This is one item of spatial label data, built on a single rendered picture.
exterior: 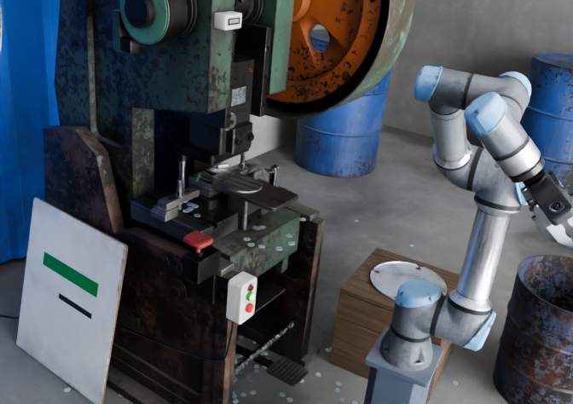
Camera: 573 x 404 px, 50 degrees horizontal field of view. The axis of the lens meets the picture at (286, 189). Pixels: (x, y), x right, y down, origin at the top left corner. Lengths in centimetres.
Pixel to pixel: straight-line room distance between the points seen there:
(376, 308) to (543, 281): 72
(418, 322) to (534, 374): 78
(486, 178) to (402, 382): 63
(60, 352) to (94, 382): 19
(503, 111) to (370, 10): 91
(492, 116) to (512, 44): 379
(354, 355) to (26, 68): 180
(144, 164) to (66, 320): 64
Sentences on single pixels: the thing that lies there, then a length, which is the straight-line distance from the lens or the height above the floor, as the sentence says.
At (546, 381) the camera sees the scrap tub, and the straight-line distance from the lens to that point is 244.
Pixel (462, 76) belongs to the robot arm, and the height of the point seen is 133.
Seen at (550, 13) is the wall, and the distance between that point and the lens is 488.
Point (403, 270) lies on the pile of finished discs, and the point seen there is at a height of 35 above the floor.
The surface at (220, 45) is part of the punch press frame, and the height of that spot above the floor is 125.
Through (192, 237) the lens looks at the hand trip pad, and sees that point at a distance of 171.
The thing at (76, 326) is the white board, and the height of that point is 23.
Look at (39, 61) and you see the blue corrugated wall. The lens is 291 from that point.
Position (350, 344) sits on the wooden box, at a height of 12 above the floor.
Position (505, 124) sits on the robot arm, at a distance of 119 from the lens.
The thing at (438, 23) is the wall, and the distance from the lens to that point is 512.
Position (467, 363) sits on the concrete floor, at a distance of 269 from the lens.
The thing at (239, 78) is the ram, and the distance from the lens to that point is 190.
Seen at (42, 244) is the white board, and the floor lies 44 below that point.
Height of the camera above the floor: 159
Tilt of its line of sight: 24 degrees down
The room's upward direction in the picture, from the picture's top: 6 degrees clockwise
